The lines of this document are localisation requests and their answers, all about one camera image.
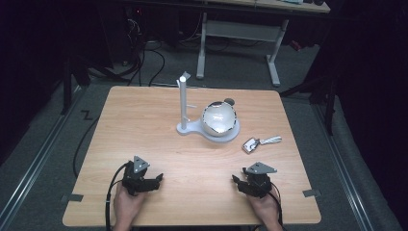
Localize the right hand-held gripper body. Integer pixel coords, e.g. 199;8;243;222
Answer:
241;161;279;198

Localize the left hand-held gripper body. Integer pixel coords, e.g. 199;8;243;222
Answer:
121;155;152;196

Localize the person's left hand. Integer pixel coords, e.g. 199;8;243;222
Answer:
113;182;149;231

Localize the person's right hand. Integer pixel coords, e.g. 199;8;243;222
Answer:
247;188;285;231

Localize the white stand with round base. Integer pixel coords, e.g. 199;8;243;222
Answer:
175;70;242;144

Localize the black metal stand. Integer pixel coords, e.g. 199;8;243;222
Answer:
60;54;92;116
278;75;342;137

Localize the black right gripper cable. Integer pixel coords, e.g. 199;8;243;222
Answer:
268;181;285;231

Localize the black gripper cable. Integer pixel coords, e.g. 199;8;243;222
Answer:
268;181;285;231
104;161;131;231

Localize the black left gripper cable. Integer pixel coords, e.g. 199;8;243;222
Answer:
104;161;131;231

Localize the silver key fob with strap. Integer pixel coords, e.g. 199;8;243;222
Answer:
242;135;283;155

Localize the black floor cable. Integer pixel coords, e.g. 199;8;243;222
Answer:
72;115;101;179

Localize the metal floor rail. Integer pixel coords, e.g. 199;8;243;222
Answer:
312;102;376;231
0;85;85;225

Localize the bundle of black cables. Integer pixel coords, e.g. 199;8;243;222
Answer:
86;13;167;88

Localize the wooden desk with white frame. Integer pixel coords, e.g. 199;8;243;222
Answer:
195;0;332;89

